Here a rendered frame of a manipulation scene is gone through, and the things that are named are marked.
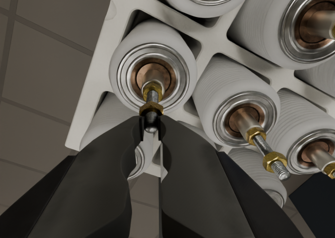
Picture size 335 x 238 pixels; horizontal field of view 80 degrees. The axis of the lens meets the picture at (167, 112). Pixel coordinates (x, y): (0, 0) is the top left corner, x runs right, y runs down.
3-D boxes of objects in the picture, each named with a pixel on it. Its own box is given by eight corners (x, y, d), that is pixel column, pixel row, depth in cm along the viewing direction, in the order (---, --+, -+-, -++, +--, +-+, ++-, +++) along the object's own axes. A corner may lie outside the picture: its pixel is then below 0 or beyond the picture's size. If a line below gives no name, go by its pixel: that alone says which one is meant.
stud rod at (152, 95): (158, 89, 20) (159, 134, 13) (148, 90, 20) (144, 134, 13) (158, 80, 19) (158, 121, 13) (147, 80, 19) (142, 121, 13)
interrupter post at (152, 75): (144, 90, 22) (142, 104, 19) (140, 69, 21) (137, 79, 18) (166, 88, 22) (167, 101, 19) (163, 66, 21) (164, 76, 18)
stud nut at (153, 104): (163, 122, 16) (164, 128, 15) (141, 123, 15) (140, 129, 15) (162, 99, 15) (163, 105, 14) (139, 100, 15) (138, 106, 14)
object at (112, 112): (132, 67, 39) (115, 112, 23) (164, 102, 42) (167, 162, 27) (97, 95, 41) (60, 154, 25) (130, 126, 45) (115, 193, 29)
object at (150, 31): (134, 74, 39) (118, 123, 24) (123, 21, 35) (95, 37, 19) (183, 68, 39) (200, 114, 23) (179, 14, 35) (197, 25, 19)
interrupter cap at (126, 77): (125, 113, 23) (124, 116, 23) (109, 46, 20) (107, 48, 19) (190, 106, 23) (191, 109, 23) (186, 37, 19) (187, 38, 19)
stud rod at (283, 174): (250, 121, 22) (288, 171, 16) (254, 127, 23) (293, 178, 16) (242, 126, 23) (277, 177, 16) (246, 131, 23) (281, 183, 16)
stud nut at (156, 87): (162, 101, 19) (162, 105, 18) (144, 101, 19) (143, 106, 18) (161, 81, 18) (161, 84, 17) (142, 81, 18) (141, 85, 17)
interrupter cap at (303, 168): (273, 154, 27) (276, 157, 26) (325, 116, 25) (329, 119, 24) (302, 178, 30) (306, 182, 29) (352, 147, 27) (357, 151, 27)
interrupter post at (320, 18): (302, 39, 20) (327, 45, 17) (304, 13, 19) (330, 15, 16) (327, 32, 20) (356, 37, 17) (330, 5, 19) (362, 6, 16)
